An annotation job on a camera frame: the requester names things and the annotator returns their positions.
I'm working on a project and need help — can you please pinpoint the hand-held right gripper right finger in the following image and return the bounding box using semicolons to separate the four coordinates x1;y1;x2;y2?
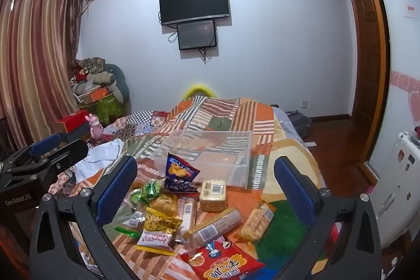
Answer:
274;155;383;280

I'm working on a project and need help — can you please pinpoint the yellow striped snack packet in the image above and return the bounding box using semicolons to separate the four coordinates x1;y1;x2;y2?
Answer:
143;207;183;236

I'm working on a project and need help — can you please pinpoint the pink plush toy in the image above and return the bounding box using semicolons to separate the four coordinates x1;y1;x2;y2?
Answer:
86;114;106;139

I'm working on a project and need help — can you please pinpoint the clear fried snack packet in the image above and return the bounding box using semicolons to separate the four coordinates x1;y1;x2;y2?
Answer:
149;193;179;218

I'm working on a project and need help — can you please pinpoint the long clear cracker packet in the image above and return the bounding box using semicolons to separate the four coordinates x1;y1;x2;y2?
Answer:
178;196;197;231

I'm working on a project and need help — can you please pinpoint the wooden door frame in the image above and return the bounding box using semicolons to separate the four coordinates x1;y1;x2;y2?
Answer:
344;0;391;185

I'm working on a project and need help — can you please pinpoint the grey bed sheet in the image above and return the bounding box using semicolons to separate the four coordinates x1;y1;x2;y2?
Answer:
274;106;309;149

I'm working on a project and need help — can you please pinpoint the red box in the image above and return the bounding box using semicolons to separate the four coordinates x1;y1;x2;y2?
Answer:
56;109;91;133

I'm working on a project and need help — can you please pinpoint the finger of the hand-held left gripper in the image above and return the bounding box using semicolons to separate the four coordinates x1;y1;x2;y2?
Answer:
0;140;89;184
0;133;63;170

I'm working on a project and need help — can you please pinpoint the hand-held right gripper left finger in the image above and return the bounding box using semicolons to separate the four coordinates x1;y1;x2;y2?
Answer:
29;155;138;280

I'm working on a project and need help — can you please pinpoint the green snack packet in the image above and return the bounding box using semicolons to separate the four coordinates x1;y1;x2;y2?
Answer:
141;179;165;202

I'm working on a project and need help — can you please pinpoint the white cloth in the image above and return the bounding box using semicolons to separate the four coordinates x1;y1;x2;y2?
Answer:
70;139;123;182

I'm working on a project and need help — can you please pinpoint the clear plastic storage box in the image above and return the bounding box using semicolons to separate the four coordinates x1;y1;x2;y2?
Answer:
154;130;253;189

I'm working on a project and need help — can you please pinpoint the dark flat box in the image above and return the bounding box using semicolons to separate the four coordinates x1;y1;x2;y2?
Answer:
61;131;91;143

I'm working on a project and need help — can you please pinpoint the small black monitor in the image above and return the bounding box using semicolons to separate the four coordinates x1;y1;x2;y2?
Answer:
177;20;217;51

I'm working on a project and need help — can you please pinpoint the beige sliced cake packet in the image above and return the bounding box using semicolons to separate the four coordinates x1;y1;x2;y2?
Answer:
199;180;228;213

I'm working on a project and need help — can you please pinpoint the white pink snack packet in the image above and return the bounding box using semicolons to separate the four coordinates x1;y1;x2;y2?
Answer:
135;229;176;256

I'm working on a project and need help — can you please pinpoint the striped brown curtain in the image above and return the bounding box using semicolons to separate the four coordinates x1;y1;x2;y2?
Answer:
0;0;82;152

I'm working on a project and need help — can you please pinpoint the patterned fabric bag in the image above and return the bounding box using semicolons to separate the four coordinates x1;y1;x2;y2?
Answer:
77;57;106;74

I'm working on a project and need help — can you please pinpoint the blue chip bag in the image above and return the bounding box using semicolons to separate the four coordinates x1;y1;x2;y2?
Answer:
164;153;201;193

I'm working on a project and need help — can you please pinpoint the yellow round object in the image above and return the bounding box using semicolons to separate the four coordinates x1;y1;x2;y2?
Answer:
182;84;217;100

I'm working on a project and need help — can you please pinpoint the small green wrapper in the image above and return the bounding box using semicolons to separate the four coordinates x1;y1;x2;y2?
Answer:
115;226;140;238

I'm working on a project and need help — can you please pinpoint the black wall television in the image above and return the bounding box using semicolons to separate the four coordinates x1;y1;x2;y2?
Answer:
159;0;230;26

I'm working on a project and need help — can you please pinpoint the orange cardboard box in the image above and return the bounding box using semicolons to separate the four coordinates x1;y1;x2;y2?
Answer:
82;88;109;103

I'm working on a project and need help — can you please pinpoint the white appliance with stickers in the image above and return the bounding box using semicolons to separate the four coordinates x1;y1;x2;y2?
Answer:
371;131;420;248

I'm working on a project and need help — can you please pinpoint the checkered patterned cloth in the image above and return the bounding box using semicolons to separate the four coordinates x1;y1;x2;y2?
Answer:
126;109;171;136

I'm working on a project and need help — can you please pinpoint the grey bag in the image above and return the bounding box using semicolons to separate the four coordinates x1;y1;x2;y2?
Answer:
285;110;314;138

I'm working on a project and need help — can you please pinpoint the pink heart wall sticker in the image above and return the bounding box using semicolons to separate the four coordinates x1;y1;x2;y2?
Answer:
390;70;420;133

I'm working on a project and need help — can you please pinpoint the red snack bag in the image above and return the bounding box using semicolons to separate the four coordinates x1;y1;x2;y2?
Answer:
180;239;266;280

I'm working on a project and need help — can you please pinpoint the long brown biscuit packet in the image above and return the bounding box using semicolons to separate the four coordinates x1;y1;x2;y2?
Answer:
182;207;243;249

